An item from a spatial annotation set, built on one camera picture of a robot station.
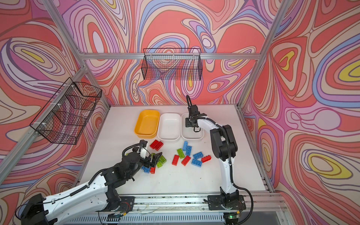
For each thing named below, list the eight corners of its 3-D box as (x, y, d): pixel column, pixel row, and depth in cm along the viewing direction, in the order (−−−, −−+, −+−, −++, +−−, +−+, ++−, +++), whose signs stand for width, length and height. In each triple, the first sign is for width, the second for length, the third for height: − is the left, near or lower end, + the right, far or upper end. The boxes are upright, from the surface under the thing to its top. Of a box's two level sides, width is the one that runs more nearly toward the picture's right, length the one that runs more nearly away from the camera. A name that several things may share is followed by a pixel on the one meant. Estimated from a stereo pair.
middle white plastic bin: (157, 142, 99) (156, 137, 94) (160, 118, 113) (159, 113, 108) (181, 142, 99) (181, 137, 94) (181, 118, 113) (181, 113, 108)
